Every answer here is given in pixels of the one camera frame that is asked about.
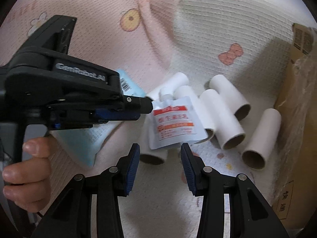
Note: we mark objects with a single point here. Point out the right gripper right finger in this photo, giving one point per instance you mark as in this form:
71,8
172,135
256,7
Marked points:
250,213

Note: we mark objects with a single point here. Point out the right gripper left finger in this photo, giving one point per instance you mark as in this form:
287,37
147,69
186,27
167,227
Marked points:
70,213

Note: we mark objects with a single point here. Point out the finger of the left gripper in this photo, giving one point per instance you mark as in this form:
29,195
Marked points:
137,105
81,119

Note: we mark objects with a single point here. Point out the blue white wipes packet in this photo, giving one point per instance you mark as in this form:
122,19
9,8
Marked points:
82,145

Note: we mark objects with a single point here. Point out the white red spout pouch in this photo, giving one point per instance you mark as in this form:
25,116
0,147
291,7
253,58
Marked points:
174,121

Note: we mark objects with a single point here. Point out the person left hand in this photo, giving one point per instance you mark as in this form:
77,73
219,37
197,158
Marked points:
28,183

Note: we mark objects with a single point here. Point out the brown cardboard box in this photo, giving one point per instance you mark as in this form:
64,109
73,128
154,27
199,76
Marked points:
294,200

